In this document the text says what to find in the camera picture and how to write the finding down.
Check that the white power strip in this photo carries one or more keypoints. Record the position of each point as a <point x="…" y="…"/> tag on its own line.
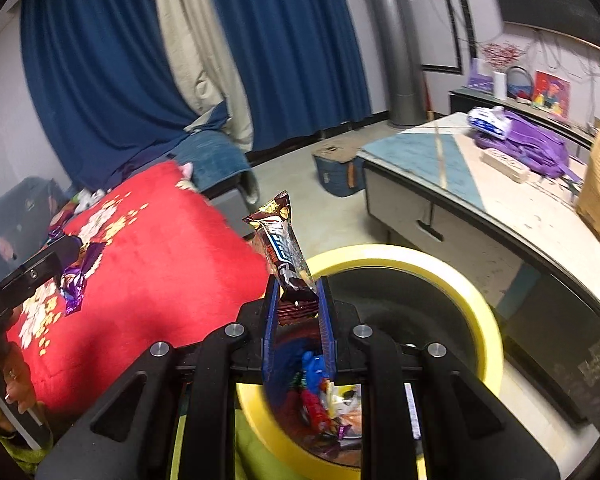
<point x="505" y="165"/>

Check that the grey headboard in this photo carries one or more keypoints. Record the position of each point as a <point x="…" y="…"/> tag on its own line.
<point x="20" y="210"/>

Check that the round ornament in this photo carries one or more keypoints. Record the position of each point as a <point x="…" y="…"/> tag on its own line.
<point x="520" y="90"/>

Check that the white vase with red flowers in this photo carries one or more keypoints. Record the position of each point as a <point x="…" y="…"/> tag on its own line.
<point x="500" y="87"/>

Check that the yellow trash bin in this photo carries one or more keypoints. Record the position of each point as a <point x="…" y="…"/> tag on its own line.
<point x="430" y="265"/>

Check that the red floral blanket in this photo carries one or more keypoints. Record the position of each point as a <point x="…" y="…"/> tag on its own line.
<point x="180" y="260"/>

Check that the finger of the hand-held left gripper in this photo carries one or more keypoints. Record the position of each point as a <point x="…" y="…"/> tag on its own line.
<point x="45" y="270"/>

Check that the purple box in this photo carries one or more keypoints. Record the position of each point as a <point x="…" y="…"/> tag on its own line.
<point x="480" y="80"/>

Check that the blue cloth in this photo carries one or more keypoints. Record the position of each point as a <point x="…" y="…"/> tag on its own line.
<point x="314" y="370"/>

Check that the colourful painting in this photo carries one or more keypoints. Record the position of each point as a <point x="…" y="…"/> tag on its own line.
<point x="551" y="92"/>

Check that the purple backpack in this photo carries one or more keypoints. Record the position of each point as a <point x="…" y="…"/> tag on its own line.
<point x="535" y="147"/>

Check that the blue curtain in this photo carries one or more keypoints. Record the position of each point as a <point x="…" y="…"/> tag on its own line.
<point x="95" y="60"/>
<point x="290" y="50"/>

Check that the brown chocolate bar wrapper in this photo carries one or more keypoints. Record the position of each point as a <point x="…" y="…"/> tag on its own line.
<point x="280" y="250"/>

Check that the beige curtain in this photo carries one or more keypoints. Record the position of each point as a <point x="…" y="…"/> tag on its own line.
<point x="195" y="50"/>

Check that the white plush toy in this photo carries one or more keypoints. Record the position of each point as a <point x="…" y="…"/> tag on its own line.
<point x="90" y="200"/>

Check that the black television cabinet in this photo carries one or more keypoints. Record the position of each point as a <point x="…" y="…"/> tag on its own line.
<point x="460" y="100"/>

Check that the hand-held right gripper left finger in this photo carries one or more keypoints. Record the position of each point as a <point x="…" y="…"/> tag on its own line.
<point x="271" y="335"/>

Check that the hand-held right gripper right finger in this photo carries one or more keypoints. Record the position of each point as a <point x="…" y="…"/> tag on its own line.
<point x="326" y="335"/>

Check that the shiny purple candy wrapper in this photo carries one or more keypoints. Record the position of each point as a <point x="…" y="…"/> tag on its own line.
<point x="75" y="285"/>

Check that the blue storage box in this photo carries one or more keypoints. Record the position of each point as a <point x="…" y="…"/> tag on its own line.
<point x="337" y="175"/>

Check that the white fluffy toy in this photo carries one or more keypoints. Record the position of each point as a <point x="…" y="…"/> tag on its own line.
<point x="187" y="171"/>

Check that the white tissue pack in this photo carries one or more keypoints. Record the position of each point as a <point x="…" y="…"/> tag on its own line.
<point x="487" y="122"/>

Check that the white and blue coffee table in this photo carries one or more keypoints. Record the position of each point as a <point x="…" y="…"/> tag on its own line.
<point x="405" y="150"/>

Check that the person's left hand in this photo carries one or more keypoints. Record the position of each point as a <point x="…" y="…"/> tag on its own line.
<point x="15" y="370"/>

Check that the silver tower air conditioner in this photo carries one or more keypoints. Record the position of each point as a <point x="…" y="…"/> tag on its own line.
<point x="395" y="35"/>

